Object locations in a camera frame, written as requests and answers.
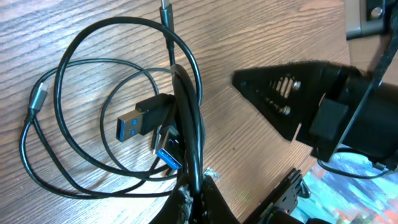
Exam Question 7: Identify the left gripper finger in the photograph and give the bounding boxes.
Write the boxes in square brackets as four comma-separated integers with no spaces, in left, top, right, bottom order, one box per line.
[150,64,239,224]

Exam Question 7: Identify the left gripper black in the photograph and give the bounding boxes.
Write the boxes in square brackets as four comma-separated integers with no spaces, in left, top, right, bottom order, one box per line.
[232,60,397,170]

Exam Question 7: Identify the thin black USB cable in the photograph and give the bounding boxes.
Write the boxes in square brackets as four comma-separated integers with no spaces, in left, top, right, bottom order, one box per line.
[19,0,187,200]

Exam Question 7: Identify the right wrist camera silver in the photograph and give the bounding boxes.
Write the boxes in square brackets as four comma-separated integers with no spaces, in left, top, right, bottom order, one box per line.
[344,0,397,40]

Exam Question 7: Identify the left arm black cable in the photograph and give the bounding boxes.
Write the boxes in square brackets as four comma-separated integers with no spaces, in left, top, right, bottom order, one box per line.
[316,0,398,180]

